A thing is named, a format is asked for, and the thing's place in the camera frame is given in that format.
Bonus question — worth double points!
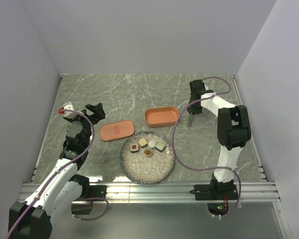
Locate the orange lunch box base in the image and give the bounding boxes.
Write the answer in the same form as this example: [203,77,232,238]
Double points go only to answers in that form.
[145,107,179,127]

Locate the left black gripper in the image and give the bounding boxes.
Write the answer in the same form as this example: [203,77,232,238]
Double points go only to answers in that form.
[64,103,105,147]

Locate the orange topped sushi cup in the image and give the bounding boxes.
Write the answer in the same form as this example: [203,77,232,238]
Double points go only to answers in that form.
[144,148,153,157]

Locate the speckled round plate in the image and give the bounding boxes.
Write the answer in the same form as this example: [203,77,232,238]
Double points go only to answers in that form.
[120,131,175,184]

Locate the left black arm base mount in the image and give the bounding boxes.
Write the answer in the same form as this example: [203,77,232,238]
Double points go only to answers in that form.
[88,184,107,199]

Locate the white round sushi piece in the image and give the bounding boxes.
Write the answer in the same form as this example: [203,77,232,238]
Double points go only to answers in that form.
[148,140,156,148]

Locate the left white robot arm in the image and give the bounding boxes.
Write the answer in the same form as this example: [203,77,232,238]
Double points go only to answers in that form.
[6,102,108,239]

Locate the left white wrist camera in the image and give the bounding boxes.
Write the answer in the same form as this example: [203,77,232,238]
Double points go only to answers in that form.
[58,101,78,119]

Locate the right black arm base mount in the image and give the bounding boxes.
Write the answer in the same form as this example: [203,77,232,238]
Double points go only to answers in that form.
[189,184,238,201]

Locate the red topped sushi piece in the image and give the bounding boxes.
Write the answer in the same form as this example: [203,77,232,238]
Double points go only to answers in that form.
[130,143,139,153]

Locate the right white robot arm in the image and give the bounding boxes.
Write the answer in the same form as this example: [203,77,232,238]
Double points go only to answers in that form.
[187,79,251,199]

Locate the orange lunch box lid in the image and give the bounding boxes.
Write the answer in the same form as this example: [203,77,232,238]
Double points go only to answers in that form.
[99,120,135,141]

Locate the cream topped sushi piece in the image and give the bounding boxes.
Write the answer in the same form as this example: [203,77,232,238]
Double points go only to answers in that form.
[138,138,148,148]

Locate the metal tongs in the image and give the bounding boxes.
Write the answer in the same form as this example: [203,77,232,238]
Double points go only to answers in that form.
[187,113,193,127]

